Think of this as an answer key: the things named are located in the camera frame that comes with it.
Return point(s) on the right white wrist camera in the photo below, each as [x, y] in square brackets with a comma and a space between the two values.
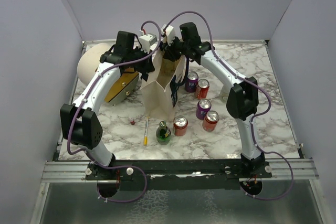
[168, 33]

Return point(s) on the purple soda can front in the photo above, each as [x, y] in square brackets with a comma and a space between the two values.
[203, 106]

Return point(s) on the yellow white marker pen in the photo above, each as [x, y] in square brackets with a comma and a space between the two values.
[145, 139]

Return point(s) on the red cola can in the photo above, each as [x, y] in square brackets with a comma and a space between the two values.
[202, 89]

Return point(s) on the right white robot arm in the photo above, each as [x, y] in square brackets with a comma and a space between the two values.
[242, 92]

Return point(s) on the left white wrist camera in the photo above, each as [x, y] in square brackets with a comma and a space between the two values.
[146, 41]

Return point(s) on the clear glass bottle right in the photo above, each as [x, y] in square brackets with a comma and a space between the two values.
[224, 93]

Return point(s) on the green glass bottle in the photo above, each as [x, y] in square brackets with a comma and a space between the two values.
[163, 133]

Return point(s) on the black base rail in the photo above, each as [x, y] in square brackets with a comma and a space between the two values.
[177, 174]

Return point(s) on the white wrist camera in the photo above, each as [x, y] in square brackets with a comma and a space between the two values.
[168, 33]
[146, 41]

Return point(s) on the red soda can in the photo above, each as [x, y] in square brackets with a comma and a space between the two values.
[180, 125]
[210, 121]

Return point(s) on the red soda can front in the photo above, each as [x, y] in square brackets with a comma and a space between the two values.
[180, 125]

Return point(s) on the purple soda can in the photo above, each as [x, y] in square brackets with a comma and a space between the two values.
[191, 82]
[203, 106]

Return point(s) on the cream canvas tote bag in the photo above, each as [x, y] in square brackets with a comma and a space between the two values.
[160, 90]

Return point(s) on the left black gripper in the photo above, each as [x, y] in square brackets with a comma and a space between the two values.
[147, 67]

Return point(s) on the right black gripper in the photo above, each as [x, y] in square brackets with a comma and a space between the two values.
[168, 50]

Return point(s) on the purple soda can rear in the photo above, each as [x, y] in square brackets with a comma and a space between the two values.
[191, 82]

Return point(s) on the red soda can right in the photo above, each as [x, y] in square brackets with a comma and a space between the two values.
[210, 121]

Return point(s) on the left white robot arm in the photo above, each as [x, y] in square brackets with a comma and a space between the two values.
[79, 121]

